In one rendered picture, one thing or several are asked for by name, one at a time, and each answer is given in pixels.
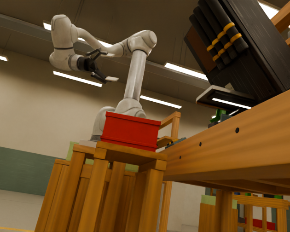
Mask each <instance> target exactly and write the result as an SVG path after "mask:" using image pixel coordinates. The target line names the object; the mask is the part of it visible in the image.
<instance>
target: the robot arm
mask: <svg viewBox="0 0 290 232"><path fill-rule="evenodd" d="M51 35H52V41H53V45H54V52H53V53H52V54H51V55H50V57H49V61H50V63H51V65H52V66H54V67H55V68H58V69H61V70H67V71H71V70H74V71H90V72H91V77H94V78H96V79H97V80H99V81H100V82H102V83H104V84H106V83H107V82H108V81H109V82H112V81H117V80H118V79H119V78H115V77H109V76H108V77H106V76H105V75H104V74H103V73H102V72H101V71H100V70H99V69H98V66H97V62H96V59H97V58H98V57H99V56H102V57H110V58H112V57H126V56H131V55H132V59H131V64H130V69H129V74H128V80H127V84H126V90H125V94H124V99H123V100H122V101H120V102H119V104H118V106H117V108H114V107H111V106H106V107H103V108H102V109H101V110H100V111H99V112H98V114H97V116H96V119H95V122H94V126H93V134H92V138H91V140H88V141H93V142H97V141H101V138H100V136H101V135H102V133H103V129H104V124H105V120H106V116H105V114H106V112H107V111H108V112H113V113H118V114H124V115H128V116H135V117H140V118H145V119H146V114H145V112H144V111H143V110H142V106H141V104H140V103H139V97H140V91H141V86H142V80H143V75H144V69H145V62H146V58H147V57H148V56H149V54H150V52H151V50H152V48H153V47H154V46H155V45H156V43H157V37H156V35H155V33H154V32H153V31H150V30H143V31H140V32H138V33H136V34H134V35H132V36H130V37H128V38H127V39H125V40H123V41H122V42H119V43H116V44H114V45H112V46H110V47H105V46H104V45H103V44H101V43H100V42H99V41H98V40H97V39H96V38H94V37H93V36H92V35H91V34H90V33H88V32H87V31H86V30H84V29H81V28H77V27H76V26H75V25H73V24H71V21H70V19H69V18H68V17H67V16H65V15H56V16H54V17H53V18H52V21H51ZM78 38H81V39H83V40H84V41H85V42H86V43H88V44H89V45H90V46H91V47H92V48H93V49H94V51H92V52H87V53H86V56H87V57H84V56H82V55H77V54H75V52H74V49H73V44H74V43H75V42H77V40H78ZM96 52H98V54H97V55H96V56H95V57H94V58H93V59H92V58H91V57H90V56H91V55H92V54H94V53H96ZM95 70H96V71H95Z"/></svg>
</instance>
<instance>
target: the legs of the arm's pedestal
mask: <svg viewBox="0 0 290 232"><path fill-rule="evenodd" d="M85 156H86V154H85V153H83V152H78V151H73V154H72V157H71V161H70V165H69V169H68V172H67V176H66V179H65V183H64V187H63V191H62V195H61V198H60V201H59V205H58V209H57V213H56V217H55V220H54V224H53V227H52V232H68V229H69V226H70V221H71V217H72V213H73V209H74V205H75V200H76V196H77V193H78V189H79V185H80V181H81V178H86V179H90V176H91V172H92V168H93V166H90V165H85V161H86V158H85ZM125 166H126V163H122V162H116V161H113V162H111V163H110V166H109V169H107V173H106V177H105V182H106V184H105V188H104V194H103V199H102V203H101V208H100V212H99V218H98V222H97V227H96V232H113V230H114V225H115V220H116V214H117V208H118V204H119V198H120V193H121V188H122V182H123V177H124V171H125Z"/></svg>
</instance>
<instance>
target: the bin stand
mask: <svg viewBox="0 0 290 232"><path fill-rule="evenodd" d="M167 158H168V155H167V154H162V153H157V152H152V151H146V150H142V149H137V148H132V147H128V146H123V145H117V144H112V143H107V142H103V141H97V144H96V148H95V152H94V156H93V160H94V163H93V168H92V172H91V176H90V180H89V184H88V188H87V193H86V197H85V202H84V205H83V210H82V214H81V219H80V223H79V227H78V231H77V232H94V229H95V224H96V220H97V216H98V211H99V205H100V201H101V196H102V192H103V187H104V182H105V177H106V173H107V168H108V164H109V161H108V160H111V161H116V162H122V163H128V164H132V165H138V166H139V170H138V172H136V173H135V176H134V181H133V189H132V194H131V200H130V205H129V211H128V218H127V223H126V229H125V232H156V228H157V219H158V211H159V204H160V197H161V190H162V180H163V173H164V171H166V165H167ZM105 159H106V160H105Z"/></svg>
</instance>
